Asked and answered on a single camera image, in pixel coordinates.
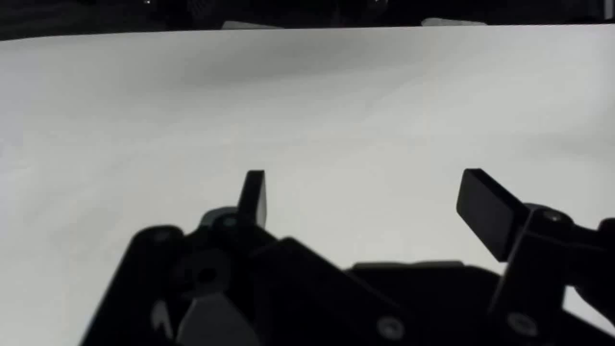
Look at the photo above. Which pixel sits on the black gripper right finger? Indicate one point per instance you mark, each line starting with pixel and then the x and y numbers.
pixel 542 248

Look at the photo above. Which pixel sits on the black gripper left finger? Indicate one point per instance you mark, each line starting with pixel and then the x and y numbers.
pixel 248 214

